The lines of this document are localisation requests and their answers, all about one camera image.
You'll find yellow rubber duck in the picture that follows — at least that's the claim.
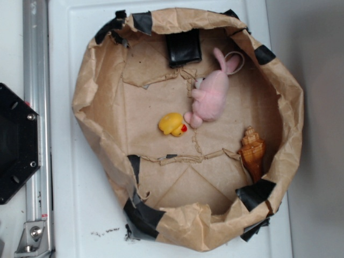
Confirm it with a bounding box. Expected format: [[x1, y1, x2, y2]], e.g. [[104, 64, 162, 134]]
[[158, 113, 188, 137]]

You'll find brown paper bag basin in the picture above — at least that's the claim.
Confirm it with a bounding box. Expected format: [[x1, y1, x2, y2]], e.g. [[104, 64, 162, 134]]
[[73, 8, 304, 252]]

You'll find pink plush bunny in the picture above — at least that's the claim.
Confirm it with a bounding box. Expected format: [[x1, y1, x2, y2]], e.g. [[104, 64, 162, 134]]
[[184, 48, 245, 128]]

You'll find black tape patch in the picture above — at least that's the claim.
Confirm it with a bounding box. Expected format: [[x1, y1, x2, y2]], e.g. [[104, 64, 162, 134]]
[[166, 29, 202, 68]]

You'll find brown conch seashell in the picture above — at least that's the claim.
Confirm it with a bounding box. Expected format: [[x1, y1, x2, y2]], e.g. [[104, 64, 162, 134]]
[[238, 126, 266, 183]]

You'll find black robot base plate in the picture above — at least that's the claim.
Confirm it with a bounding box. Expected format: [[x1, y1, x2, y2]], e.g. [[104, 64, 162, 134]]
[[1, 83, 40, 205]]

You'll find aluminium extrusion rail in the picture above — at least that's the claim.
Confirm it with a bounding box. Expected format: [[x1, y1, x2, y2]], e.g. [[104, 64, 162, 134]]
[[23, 1, 55, 257]]

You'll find metal corner bracket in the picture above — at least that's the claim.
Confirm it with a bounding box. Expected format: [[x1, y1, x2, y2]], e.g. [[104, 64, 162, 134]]
[[14, 220, 48, 257]]

